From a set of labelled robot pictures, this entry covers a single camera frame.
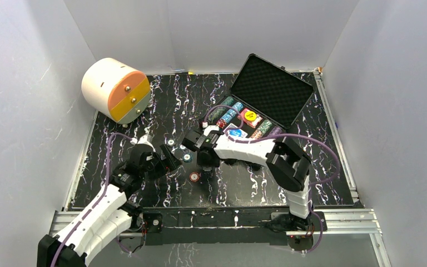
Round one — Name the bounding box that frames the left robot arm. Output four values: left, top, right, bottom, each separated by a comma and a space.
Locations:
37, 141, 182, 266

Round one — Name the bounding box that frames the green blue chip far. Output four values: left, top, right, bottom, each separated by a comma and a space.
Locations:
166, 139, 175, 147

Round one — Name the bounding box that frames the yellow dealer button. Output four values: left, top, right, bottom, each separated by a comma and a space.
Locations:
244, 111, 257, 121

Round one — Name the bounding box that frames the green blue chip stacked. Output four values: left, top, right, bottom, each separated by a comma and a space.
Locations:
182, 153, 192, 162

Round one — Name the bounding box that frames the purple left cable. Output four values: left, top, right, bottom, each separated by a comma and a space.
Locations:
49, 132, 141, 267

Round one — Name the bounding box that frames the red five chip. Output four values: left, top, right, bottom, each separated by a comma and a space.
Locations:
189, 172, 200, 182

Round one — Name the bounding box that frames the black poker chip case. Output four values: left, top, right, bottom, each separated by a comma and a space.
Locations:
201, 54, 314, 140

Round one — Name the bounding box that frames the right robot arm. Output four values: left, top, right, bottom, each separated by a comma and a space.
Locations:
182, 126, 313, 230

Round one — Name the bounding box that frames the white cylindrical drawer box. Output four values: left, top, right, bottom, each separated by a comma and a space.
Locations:
81, 57, 152, 125

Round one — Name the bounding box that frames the blue card deck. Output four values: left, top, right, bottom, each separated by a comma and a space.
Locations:
224, 123, 248, 140

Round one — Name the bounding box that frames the black front mounting bar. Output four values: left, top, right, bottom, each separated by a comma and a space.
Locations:
140, 206, 310, 247

